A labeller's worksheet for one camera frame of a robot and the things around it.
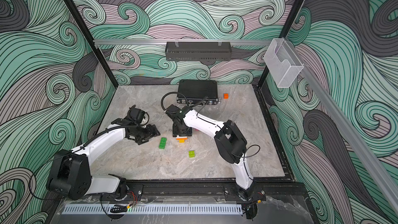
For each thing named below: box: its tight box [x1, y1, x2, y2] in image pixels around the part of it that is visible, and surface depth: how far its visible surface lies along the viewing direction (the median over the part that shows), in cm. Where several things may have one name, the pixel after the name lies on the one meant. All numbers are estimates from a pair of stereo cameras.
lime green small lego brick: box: [188, 150, 196, 158], surface depth 87 cm
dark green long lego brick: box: [158, 137, 168, 150], surface depth 91 cm
